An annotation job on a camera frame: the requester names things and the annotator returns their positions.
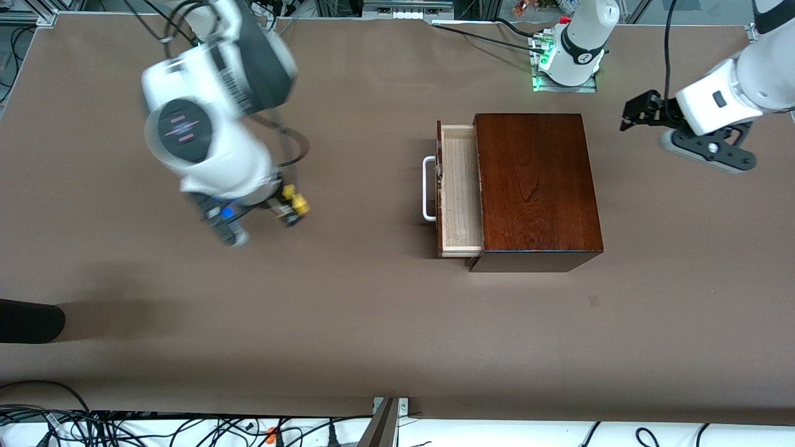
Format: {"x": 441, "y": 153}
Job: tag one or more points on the metal table edge bracket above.
{"x": 382, "y": 428}

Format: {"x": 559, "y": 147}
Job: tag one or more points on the grey power strip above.
{"x": 407, "y": 13}

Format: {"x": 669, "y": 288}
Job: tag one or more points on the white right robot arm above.
{"x": 230, "y": 155}

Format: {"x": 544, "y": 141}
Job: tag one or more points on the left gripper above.
{"x": 662, "y": 109}

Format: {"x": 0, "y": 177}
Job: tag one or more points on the yellow cube block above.
{"x": 300, "y": 203}

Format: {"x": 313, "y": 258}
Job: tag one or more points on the black cylinder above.
{"x": 31, "y": 321}

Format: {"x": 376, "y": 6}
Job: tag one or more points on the aluminium table corner bracket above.
{"x": 46, "y": 20}
{"x": 753, "y": 32}

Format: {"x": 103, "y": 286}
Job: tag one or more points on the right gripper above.
{"x": 277, "y": 208}

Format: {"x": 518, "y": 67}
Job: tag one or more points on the dark brown wooden cabinet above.
{"x": 546, "y": 205}

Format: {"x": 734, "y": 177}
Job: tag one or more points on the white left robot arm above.
{"x": 584, "y": 37}

